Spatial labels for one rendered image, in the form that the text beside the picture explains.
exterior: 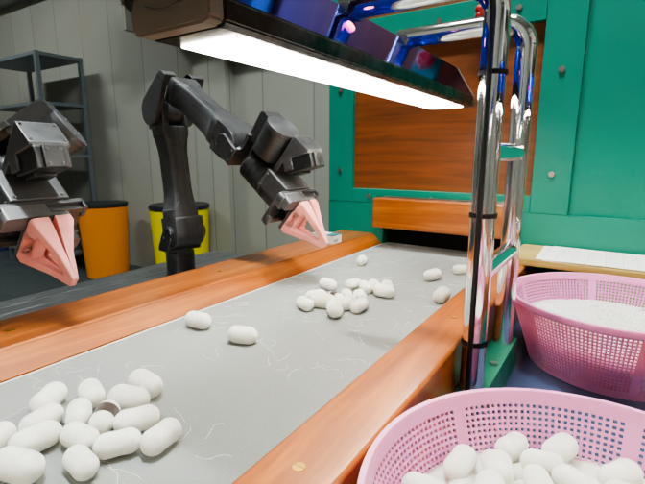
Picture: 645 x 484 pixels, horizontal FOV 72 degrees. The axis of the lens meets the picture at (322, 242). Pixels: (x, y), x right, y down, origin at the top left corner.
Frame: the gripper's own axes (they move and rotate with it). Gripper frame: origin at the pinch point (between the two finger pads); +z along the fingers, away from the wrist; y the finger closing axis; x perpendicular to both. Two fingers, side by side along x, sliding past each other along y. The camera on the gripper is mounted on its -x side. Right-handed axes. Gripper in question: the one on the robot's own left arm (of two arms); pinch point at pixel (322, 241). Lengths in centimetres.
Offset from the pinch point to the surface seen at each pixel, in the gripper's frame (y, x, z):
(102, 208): 127, 204, -201
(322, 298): -9.6, 0.4, 8.7
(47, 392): -44.1, 3.5, 4.7
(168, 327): -26.1, 10.0, 0.1
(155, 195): 168, 191, -198
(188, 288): -18.6, 11.2, -5.2
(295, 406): -31.7, -5.8, 18.8
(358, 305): -8.7, -2.8, 13.0
